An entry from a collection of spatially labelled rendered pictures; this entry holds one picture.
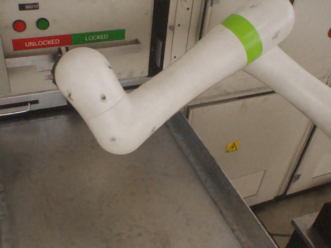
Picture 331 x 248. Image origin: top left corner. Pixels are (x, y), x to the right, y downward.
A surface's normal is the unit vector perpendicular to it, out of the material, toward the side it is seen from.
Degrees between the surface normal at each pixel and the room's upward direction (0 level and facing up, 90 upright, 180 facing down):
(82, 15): 90
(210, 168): 90
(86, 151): 0
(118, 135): 64
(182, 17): 90
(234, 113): 90
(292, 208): 0
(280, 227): 0
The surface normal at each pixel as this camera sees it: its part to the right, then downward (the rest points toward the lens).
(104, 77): 0.73, -0.03
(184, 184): 0.10, -0.77
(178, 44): 0.39, 0.62
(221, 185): -0.92, 0.18
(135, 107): 0.11, -0.40
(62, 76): -0.53, 0.10
